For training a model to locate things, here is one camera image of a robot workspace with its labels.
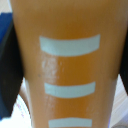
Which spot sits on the gripper left finger with blue tip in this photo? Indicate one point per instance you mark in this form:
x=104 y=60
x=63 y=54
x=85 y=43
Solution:
x=10 y=73

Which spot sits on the gripper right finger with blue tip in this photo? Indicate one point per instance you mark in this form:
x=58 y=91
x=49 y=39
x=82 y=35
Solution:
x=124 y=63

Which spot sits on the orange striped food block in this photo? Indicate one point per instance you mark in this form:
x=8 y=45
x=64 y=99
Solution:
x=70 y=73

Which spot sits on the white floral rim plate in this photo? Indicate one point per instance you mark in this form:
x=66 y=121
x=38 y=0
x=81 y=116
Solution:
x=22 y=115

